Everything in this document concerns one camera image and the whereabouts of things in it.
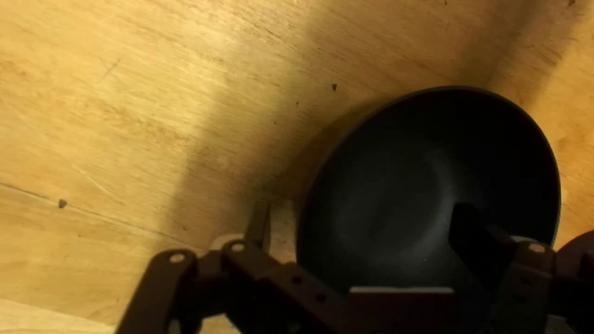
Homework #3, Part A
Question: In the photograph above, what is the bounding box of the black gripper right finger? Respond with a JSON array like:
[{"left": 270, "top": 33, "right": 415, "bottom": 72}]
[{"left": 449, "top": 204, "right": 594, "bottom": 334}]

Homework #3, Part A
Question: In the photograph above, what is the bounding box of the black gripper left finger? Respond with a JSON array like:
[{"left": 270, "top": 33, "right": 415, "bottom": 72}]
[{"left": 116, "top": 200, "right": 343, "bottom": 334}]

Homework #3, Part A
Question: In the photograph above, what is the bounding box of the black bowl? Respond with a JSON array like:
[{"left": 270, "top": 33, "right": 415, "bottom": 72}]
[{"left": 296, "top": 87, "right": 560, "bottom": 291}]

